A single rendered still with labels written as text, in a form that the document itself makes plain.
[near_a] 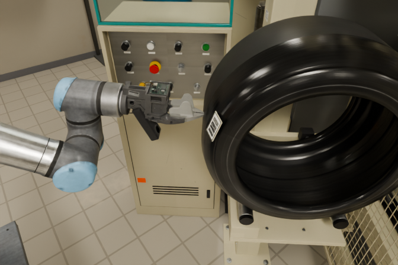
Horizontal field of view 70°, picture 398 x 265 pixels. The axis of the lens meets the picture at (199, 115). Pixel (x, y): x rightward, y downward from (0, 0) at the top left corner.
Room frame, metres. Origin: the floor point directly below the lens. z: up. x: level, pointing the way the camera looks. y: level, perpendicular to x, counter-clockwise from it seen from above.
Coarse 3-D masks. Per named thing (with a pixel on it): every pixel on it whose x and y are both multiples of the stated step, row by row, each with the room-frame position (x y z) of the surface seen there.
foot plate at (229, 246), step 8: (224, 224) 1.06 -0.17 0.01; (224, 232) 1.00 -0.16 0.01; (224, 240) 0.95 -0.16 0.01; (224, 248) 0.90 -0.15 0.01; (232, 248) 0.90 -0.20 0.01; (264, 248) 0.90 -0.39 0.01; (224, 256) 0.85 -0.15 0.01; (232, 256) 0.85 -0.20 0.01; (240, 256) 0.85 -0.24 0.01; (248, 256) 0.85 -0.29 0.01; (256, 256) 0.85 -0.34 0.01; (264, 256) 0.85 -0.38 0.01; (224, 264) 0.81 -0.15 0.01; (232, 264) 0.81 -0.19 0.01; (240, 264) 0.81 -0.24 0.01; (248, 264) 0.81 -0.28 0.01; (256, 264) 0.81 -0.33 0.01; (264, 264) 0.81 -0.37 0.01
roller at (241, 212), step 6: (240, 204) 0.55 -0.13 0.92; (240, 210) 0.53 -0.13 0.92; (246, 210) 0.52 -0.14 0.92; (252, 210) 0.53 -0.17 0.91; (240, 216) 0.51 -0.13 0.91; (246, 216) 0.50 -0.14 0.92; (252, 216) 0.51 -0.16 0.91; (240, 222) 0.50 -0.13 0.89; (246, 222) 0.50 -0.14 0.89; (252, 222) 0.50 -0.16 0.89
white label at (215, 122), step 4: (216, 112) 0.53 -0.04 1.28; (216, 116) 0.52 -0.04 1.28; (212, 120) 0.53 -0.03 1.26; (216, 120) 0.51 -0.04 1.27; (220, 120) 0.50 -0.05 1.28; (212, 124) 0.52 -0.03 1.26; (216, 124) 0.51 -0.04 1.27; (220, 124) 0.49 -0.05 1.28; (208, 128) 0.53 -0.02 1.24; (212, 128) 0.51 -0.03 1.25; (216, 128) 0.50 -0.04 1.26; (208, 132) 0.52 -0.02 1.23; (212, 132) 0.51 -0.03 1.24; (216, 132) 0.50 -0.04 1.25; (212, 136) 0.50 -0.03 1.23; (212, 140) 0.50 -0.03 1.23
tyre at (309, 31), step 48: (240, 48) 0.68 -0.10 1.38; (288, 48) 0.55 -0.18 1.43; (336, 48) 0.53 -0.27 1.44; (384, 48) 0.54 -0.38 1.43; (240, 96) 0.52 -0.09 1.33; (288, 96) 0.49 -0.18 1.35; (384, 96) 0.48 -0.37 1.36; (240, 144) 0.49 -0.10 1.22; (288, 144) 0.76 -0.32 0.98; (336, 144) 0.73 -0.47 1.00; (384, 144) 0.62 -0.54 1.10; (240, 192) 0.49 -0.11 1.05; (288, 192) 0.60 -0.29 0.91; (336, 192) 0.57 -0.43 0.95; (384, 192) 0.48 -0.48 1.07
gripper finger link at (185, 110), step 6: (186, 102) 0.59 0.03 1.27; (174, 108) 0.60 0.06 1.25; (180, 108) 0.59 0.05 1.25; (186, 108) 0.59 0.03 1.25; (174, 114) 0.60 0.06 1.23; (180, 114) 0.59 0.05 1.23; (186, 114) 0.59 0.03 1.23; (192, 114) 0.60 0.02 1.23; (198, 114) 0.61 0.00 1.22; (186, 120) 0.59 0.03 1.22
